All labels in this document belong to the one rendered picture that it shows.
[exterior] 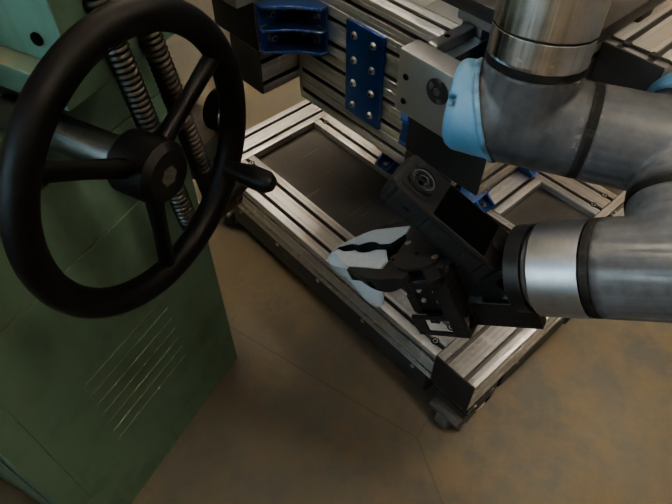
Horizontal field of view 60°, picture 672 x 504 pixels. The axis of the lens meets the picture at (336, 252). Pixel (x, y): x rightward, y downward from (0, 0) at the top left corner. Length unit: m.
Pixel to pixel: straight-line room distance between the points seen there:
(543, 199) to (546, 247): 0.99
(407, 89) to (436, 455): 0.76
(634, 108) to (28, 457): 0.83
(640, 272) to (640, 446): 0.99
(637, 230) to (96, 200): 0.61
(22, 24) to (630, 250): 0.52
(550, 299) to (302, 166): 1.05
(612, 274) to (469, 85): 0.17
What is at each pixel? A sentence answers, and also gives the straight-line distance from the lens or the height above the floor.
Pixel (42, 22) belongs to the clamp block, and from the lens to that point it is 0.58.
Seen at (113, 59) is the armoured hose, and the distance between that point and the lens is 0.60.
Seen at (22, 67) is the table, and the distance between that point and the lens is 0.61.
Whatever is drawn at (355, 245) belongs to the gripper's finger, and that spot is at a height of 0.73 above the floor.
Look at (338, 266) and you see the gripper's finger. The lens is 0.56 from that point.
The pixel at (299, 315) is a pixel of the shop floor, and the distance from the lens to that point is 1.41.
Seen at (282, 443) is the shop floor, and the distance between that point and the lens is 1.26.
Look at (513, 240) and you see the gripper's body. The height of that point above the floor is 0.83.
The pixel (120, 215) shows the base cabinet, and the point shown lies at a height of 0.59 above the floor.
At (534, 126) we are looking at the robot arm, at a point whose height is 0.89.
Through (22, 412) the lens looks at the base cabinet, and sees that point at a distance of 0.87.
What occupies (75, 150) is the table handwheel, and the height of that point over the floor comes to 0.82.
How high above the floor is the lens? 1.16
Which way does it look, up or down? 50 degrees down
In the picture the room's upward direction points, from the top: straight up
